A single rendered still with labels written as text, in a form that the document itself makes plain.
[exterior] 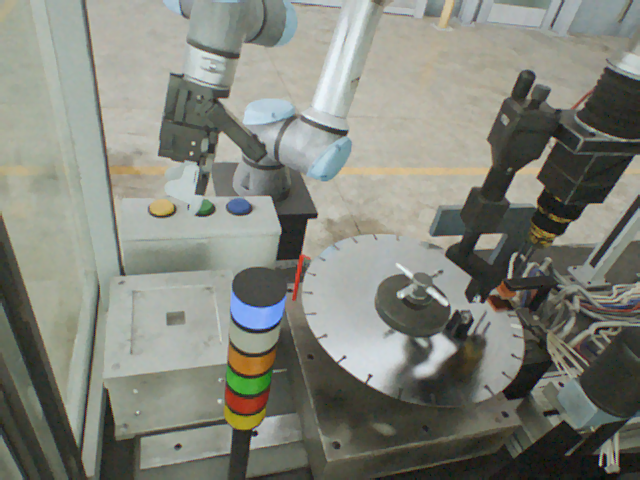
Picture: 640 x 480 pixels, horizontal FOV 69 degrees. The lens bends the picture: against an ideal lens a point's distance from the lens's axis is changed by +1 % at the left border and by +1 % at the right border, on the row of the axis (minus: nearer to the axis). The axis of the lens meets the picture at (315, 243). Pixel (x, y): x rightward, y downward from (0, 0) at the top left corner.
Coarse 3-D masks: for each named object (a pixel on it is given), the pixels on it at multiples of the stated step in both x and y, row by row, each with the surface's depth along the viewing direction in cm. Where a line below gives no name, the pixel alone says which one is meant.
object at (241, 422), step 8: (224, 400) 47; (224, 408) 48; (264, 408) 48; (224, 416) 49; (232, 416) 47; (240, 416) 46; (248, 416) 46; (256, 416) 47; (264, 416) 49; (232, 424) 48; (240, 424) 47; (248, 424) 47; (256, 424) 48
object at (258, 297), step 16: (240, 272) 39; (256, 272) 39; (272, 272) 39; (240, 288) 37; (256, 288) 38; (272, 288) 38; (240, 304) 37; (256, 304) 36; (272, 304) 36; (240, 320) 38; (256, 320) 37; (272, 320) 38
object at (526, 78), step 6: (522, 72) 55; (528, 72) 55; (522, 78) 55; (528, 78) 55; (534, 78) 55; (516, 84) 56; (522, 84) 55; (528, 84) 55; (516, 90) 56; (522, 90) 56; (528, 90) 56; (516, 96) 56; (522, 96) 56
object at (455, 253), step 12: (504, 120) 55; (468, 240) 66; (456, 252) 68; (468, 252) 67; (456, 264) 68; (468, 264) 67; (480, 264) 66; (480, 276) 66; (492, 276) 65; (504, 276) 65; (468, 288) 69; (480, 288) 69; (492, 288) 65; (468, 300) 68
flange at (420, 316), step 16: (384, 288) 69; (400, 288) 70; (384, 304) 67; (400, 304) 67; (416, 304) 66; (432, 304) 68; (400, 320) 65; (416, 320) 65; (432, 320) 66; (448, 320) 67
